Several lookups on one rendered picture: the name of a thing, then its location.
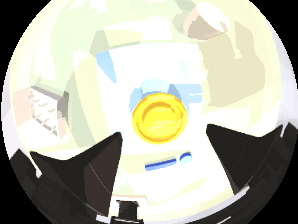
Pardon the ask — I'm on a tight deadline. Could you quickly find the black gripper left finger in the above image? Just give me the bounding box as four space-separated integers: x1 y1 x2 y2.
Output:
29 132 122 217

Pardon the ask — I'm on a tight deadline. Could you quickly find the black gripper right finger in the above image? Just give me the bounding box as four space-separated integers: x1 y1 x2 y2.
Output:
206 123 283 196

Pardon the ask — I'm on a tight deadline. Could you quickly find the yellow round plate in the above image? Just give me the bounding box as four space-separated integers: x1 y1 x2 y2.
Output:
130 92 188 145

